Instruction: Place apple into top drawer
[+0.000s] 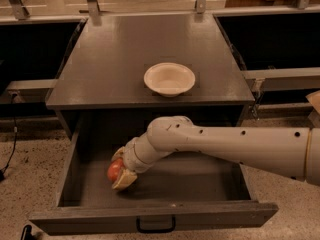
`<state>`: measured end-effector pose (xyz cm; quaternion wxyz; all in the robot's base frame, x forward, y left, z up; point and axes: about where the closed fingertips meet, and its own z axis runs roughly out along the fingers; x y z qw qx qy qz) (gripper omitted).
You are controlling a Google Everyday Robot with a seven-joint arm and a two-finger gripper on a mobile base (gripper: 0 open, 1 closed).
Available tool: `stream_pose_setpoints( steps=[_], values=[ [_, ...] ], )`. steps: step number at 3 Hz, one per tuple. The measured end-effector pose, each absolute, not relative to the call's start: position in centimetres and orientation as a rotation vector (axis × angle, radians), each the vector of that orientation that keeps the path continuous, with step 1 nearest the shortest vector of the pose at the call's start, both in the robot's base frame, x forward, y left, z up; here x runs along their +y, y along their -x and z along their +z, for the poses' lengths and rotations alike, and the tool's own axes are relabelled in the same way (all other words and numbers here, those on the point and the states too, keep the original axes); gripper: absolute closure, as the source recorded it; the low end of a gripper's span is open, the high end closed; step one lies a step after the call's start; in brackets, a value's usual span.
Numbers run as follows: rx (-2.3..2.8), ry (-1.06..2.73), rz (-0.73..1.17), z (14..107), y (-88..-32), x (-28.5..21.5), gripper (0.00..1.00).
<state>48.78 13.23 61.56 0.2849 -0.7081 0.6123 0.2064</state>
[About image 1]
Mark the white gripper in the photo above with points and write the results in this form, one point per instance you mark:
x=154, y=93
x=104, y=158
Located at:
x=131, y=159

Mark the red apple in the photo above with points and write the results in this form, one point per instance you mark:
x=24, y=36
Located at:
x=114, y=169

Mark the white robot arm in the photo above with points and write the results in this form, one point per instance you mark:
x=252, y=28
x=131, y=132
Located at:
x=289, y=152

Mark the open grey top drawer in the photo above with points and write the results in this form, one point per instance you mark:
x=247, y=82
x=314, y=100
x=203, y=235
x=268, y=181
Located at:
x=200, y=191

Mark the grey cabinet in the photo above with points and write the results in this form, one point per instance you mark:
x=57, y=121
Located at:
x=107, y=66

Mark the white bowl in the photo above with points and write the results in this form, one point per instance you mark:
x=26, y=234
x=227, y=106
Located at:
x=169, y=79

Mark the black object bottom left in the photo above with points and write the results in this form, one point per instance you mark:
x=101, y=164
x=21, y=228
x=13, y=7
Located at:
x=27, y=233

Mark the black drawer handle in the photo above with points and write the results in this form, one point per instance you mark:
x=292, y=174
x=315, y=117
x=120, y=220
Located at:
x=155, y=225

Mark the metal railing post middle-left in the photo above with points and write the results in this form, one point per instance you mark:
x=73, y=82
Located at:
x=92, y=0

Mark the metal railing post left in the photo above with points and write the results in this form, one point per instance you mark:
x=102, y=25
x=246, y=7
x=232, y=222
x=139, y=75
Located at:
x=20, y=12

